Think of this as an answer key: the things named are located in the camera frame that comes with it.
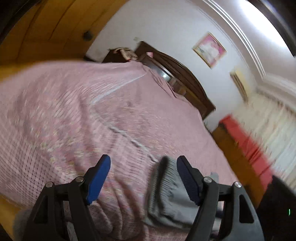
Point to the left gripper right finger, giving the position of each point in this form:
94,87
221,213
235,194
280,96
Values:
239,219

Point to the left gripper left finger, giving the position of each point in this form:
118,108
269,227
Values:
47,219

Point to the grey fleece pants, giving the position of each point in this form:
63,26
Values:
168,204

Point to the wooden low cabinet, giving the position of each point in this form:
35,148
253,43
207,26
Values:
245,159

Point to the cream and red curtain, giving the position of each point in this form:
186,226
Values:
264,130

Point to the pink floral bedspread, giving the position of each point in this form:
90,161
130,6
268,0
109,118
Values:
59,118

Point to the dark wooden headboard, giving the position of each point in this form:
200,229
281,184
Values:
178,76

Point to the clothes pile on nightstand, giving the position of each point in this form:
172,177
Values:
122,55

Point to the pink item on headboard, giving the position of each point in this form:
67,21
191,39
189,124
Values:
150,54

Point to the black wardrobe door knob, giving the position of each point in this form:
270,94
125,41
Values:
87,36

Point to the wooden wardrobe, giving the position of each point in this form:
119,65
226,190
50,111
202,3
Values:
54,29

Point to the wall air conditioner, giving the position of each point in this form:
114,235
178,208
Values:
241,84

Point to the framed wall picture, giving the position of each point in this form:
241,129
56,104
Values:
209,49

